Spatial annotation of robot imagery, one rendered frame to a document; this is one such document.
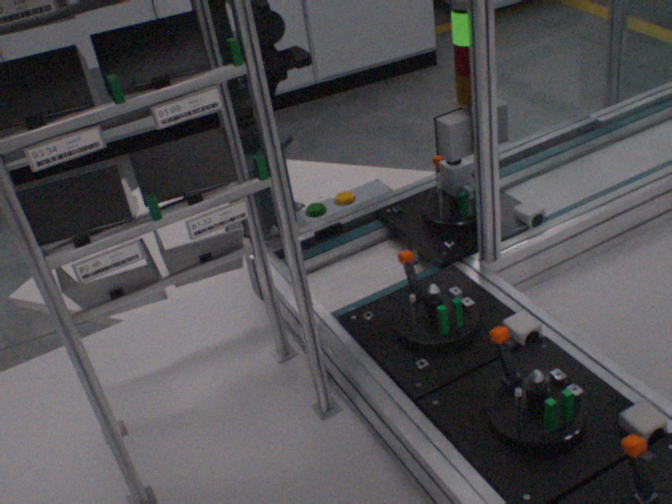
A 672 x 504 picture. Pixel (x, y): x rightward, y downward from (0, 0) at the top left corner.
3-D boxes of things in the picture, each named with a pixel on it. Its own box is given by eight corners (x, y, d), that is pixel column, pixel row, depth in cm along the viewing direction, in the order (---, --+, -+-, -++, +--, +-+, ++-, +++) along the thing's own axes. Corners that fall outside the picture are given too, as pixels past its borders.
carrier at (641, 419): (417, 410, 113) (410, 346, 106) (545, 343, 121) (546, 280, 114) (525, 527, 94) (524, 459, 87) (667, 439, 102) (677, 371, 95)
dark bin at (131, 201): (60, 231, 124) (46, 187, 123) (140, 209, 127) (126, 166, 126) (32, 248, 97) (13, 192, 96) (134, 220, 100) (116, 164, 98)
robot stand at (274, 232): (254, 203, 190) (237, 130, 179) (307, 209, 184) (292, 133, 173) (224, 235, 179) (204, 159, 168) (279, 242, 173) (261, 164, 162)
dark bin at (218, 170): (148, 199, 129) (135, 157, 128) (223, 178, 132) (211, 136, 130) (144, 207, 102) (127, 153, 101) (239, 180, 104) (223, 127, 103)
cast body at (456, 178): (437, 186, 151) (434, 155, 147) (455, 179, 152) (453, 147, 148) (462, 203, 144) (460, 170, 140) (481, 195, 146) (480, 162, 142)
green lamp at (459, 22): (446, 41, 121) (444, 10, 119) (472, 32, 123) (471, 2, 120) (465, 48, 117) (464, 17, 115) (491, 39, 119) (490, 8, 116)
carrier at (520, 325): (339, 325, 132) (328, 266, 125) (454, 272, 139) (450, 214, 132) (416, 409, 113) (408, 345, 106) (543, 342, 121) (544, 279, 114)
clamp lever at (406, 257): (409, 295, 128) (396, 253, 126) (419, 291, 129) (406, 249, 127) (419, 299, 125) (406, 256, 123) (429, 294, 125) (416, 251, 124)
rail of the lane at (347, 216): (253, 290, 159) (242, 247, 153) (581, 150, 188) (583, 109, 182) (263, 303, 155) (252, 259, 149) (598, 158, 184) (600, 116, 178)
